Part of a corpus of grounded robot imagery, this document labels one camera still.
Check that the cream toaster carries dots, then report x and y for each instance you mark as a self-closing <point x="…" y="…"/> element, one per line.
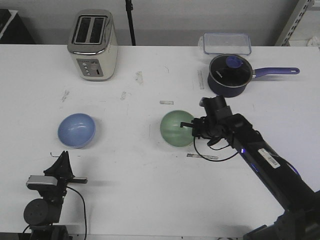
<point x="93" y="45"/>

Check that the green bowl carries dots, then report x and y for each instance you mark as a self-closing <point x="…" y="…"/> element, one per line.
<point x="171" y="130"/>

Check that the glass pot lid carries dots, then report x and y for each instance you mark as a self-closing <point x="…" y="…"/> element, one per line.
<point x="230" y="70"/>

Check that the grey metal shelf upright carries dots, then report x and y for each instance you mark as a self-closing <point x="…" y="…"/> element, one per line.
<point x="298" y="12"/>

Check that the blue bowl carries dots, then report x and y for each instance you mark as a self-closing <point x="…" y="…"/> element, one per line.
<point x="77" y="130"/>

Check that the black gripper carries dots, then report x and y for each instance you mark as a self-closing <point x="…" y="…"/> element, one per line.
<point x="58" y="168"/>
<point x="202" y="128"/>

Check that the clear plastic container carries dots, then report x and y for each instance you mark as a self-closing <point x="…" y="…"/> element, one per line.
<point x="216" y="43"/>

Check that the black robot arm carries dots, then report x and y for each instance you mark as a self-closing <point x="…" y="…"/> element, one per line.
<point x="43" y="214"/>
<point x="161" y="172"/>

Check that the black tripod pole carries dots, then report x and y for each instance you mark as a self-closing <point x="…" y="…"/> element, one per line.
<point x="129" y="9"/>

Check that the dark blue saucepan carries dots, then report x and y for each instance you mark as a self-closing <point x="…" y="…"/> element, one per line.
<point x="230" y="92"/>

